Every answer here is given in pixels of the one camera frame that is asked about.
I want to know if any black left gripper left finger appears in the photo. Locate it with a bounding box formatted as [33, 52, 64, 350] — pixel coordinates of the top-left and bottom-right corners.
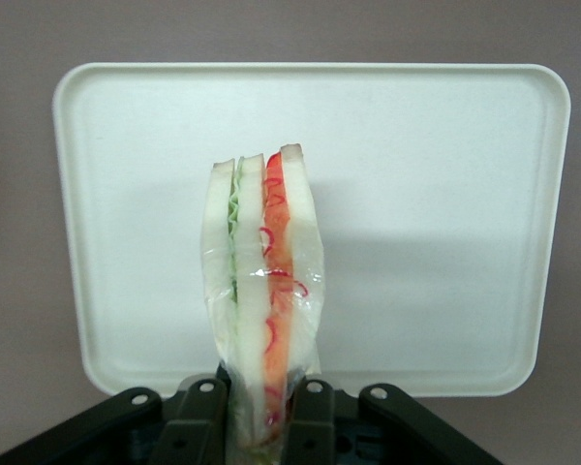
[0, 375, 231, 465]

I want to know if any triangular sandwich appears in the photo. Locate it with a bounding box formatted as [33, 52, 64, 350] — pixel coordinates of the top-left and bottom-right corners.
[200, 141, 327, 460]

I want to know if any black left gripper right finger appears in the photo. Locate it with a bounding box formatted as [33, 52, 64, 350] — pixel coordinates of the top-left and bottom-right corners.
[281, 377, 507, 465]

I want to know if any cream rectangular plastic tray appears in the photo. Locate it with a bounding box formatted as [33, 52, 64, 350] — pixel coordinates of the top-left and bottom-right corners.
[51, 61, 573, 399]

